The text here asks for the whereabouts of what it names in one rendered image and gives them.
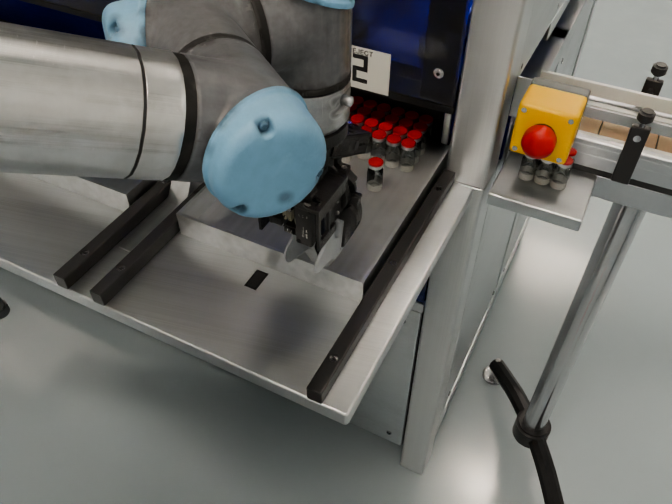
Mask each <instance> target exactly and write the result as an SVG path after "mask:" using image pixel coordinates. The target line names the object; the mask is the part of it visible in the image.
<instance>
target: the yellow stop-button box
mask: <svg viewBox="0 0 672 504"><path fill-rule="evenodd" d="M590 93H591V91H590V90H589V89H586V88H582V87H577V86H573V85H569V84H564V83H560V82H556V81H552V80H547V79H543V78H539V77H534V78H533V80H532V82H531V84H530V86H529V88H528V89H527V91H526V93H525V95H524V97H523V98H522V100H521V102H520V104H519V108H518V112H517V116H516V120H515V124H514V129H513V133H512V137H511V141H510V145H509V149H510V150H511V151H513V152H517V153H520V154H524V155H526V154H525V153H524V151H523V150H522V147H521V139H522V137H523V135H524V133H525V131H526V130H527V129H528V128H529V127H531V126H534V125H544V126H547V127H549V128H550V129H552V130H553V131H554V133H555V134H556V137H557V144H556V146H555V148H554V151H553V152H552V154H551V155H550V156H548V157H546V158H543V159H542V160H546V161H550V162H553V163H557V164H561V165H563V164H564V163H565V162H566V160H567V157H568V155H569V153H570V150H571V148H572V145H573V143H574V141H575V138H576V136H577V132H578V129H579V126H580V123H581V120H582V117H583V114H584V111H585V108H586V105H587V102H588V99H589V96H590Z"/></svg>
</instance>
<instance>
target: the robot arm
mask: <svg viewBox="0 0 672 504"><path fill-rule="evenodd" d="M354 6H355V0H120V1H116V2H112V3H110V4H108V5H107V6H106V7H105V8H104V10H103V13H102V25H103V31H104V35H105V39H106V40H104V39H98V38H93V37H87V36H81V35H75V34H70V33H64V32H58V31H52V30H47V29H41V28H35V27H29V26H24V25H18V24H12V23H6V22H1V21H0V172H1V173H20V174H40V175H59V176H78V177H98V178H117V179H136V180H156V181H163V180H170V181H180V182H201V183H205V184H206V187H207V188H208V190H209V191H210V193H211V194H212V195H213V196H215V197H216V198H218V200H219V201H220V202H221V204H222V205H223V206H225V207H226V208H228V209H229V210H231V211H233V212H235V213H237V214H238V215H241V216H245V217H252V218H258V222H259V229H260V230H263V228H264V227H265V226H266V225H267V224H268V223H269V221H270V222H271V223H275V224H277V225H278V226H280V227H281V226H284V231H285V232H288V233H291V234H292V235H291V238H290V240H289V242H288V244H287V246H286V248H285V251H284V259H285V261H286V262H288V263H289V262H291V261H293V260H294V259H295V258H297V257H298V256H299V255H301V254H302V253H303V252H306V254H307V256H308V257H309V259H310V260H311V261H312V262H315V265H314V273H318V272H319V271H320V270H321V269H322V268H323V267H324V266H326V267H328V266H330V265H331V264H332V263H333V262H334V261H335V260H336V258H337V257H338V255H339V254H340V252H341V251H342V249H343V248H344V246H345V245H346V243H347V242H348V240H349V239H350V238H351V236H352V235H353V233H354V232H355V230H356V229H357V227H358V225H359V224H360V222H361V218H362V205H361V197H362V194H361V193H359V192H356V190H357V186H356V182H355V181H356V180H357V176H356V175H355V174H354V173H353V172H352V171H351V165H349V164H346V163H342V161H341V160H342V158H343V157H348V156H353V155H358V154H364V153H365V152H366V149H367V145H368V141H369V138H370V134H371V132H369V131H365V130H363V129H361V128H362V126H360V125H357V124H354V123H352V122H349V121H348V118H349V116H350V107H351V106H352V105H353V104H354V98H353V96H350V90H351V56H352V9H353V7H354Z"/></svg>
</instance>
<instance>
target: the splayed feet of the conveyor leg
mask: <svg viewBox="0 0 672 504"><path fill-rule="evenodd" d="M482 376H483V379H484V380H485V381H486V382H487V383H489V384H491V385H500V386H501V387H502V389H503V390H504V392H505V394H506V395H507V397H508V399H509V400H510V402H511V404H512V406H513V408H514V410H515V413H516V415H517V417H516V420H515V422H514V425H513V428H512V432H513V436H514V438H515V439H516V441H517V442H518V443H519V444H521V445H522V446H524V447H526V448H529V449H530V451H531V454H532V457H533V460H534V464H535V467H536V470H537V474H538V478H539V482H540V486H541V490H542V494H543V499H544V503H545V504H564V501H563V496H562V492H561V488H560V484H559V480H558V477H557V473H556V469H555V466H554V463H553V459H552V456H551V453H550V450H549V447H548V445H547V442H546V440H547V438H548V436H549V434H550V432H551V423H550V420H548V422H547V424H546V426H545V428H544V430H543V431H541V432H532V431H530V430H528V429H527V428H526V427H525V425H524V423H523V418H524V416H525V413H526V411H527V409H528V406H529V404H530V402H529V400H528V398H527V396H526V394H525V392H524V391H523V389H522V387H521V386H520V384H519V383H518V381H517V380H516V378H515V377H514V376H513V374H512V373H511V371H510V370H509V368H508V367H507V366H506V364H505V363H504V361H503V360H501V359H499V358H497V359H494V360H493V361H492V362H491V363H490V365H489V366H487V367H485V368H484V370H483V373H482Z"/></svg>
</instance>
